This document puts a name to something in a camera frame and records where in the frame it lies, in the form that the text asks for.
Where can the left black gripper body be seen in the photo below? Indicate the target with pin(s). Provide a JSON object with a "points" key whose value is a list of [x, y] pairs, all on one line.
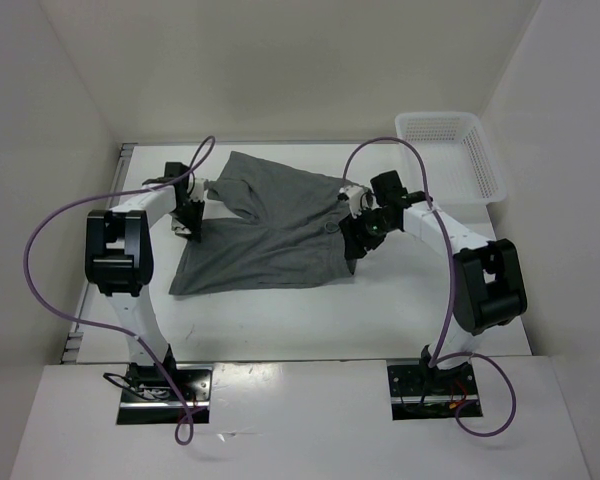
{"points": [[182, 213]]}

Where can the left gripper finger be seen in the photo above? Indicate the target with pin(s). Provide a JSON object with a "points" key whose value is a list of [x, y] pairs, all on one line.
{"points": [[194, 218], [180, 229]]}

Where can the aluminium table edge rail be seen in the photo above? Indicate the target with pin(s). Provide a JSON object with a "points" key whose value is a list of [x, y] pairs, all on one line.
{"points": [[96, 250]]}

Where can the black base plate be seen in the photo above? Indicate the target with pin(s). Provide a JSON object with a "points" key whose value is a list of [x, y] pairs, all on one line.
{"points": [[151, 400], [418, 392]]}

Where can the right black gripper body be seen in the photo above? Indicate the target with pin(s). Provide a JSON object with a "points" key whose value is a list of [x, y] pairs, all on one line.
{"points": [[369, 225]]}

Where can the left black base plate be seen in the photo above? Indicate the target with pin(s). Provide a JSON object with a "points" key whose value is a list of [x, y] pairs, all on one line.
{"points": [[151, 400]]}

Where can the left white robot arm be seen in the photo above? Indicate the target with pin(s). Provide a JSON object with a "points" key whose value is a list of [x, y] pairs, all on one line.
{"points": [[119, 261]]}

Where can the white plastic basket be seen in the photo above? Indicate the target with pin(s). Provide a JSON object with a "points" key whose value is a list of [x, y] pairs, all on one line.
{"points": [[461, 167]]}

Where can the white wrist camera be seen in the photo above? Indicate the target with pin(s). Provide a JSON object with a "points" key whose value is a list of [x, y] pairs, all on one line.
{"points": [[358, 198], [198, 188]]}

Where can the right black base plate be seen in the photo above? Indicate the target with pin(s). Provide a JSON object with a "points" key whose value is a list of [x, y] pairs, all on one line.
{"points": [[418, 392]]}

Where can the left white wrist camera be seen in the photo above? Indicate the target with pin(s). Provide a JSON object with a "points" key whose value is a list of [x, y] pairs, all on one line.
{"points": [[198, 188]]}

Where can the grey shorts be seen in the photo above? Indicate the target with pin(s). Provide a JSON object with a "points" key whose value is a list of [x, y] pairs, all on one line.
{"points": [[284, 232]]}

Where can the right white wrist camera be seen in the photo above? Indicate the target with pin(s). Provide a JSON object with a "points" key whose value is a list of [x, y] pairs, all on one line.
{"points": [[358, 198]]}

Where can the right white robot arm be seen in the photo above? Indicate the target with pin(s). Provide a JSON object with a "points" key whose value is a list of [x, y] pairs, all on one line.
{"points": [[486, 284]]}

